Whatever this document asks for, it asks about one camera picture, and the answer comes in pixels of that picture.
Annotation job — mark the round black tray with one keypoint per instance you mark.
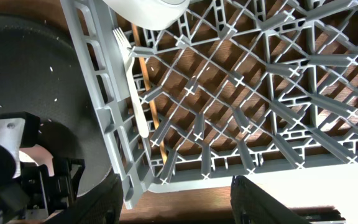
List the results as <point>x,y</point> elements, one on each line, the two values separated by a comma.
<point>40,74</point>

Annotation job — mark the white plastic fork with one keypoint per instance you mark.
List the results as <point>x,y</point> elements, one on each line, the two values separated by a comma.
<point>128,61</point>

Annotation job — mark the grey-white plate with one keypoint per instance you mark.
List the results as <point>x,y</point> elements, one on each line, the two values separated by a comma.
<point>149,14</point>

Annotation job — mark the grey dishwasher rack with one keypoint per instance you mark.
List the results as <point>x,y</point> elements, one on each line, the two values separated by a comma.
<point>230,88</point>

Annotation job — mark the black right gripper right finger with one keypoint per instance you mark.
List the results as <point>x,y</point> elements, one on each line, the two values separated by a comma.
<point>251,204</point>

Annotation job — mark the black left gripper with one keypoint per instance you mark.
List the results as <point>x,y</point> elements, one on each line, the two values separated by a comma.
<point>48,194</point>

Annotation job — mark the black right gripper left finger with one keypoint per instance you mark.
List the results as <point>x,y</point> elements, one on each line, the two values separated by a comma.
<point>102,204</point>

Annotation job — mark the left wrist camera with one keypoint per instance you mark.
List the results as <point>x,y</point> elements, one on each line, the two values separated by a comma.
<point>18,130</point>

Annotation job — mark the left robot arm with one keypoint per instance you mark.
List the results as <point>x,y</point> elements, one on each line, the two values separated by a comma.
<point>12,198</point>

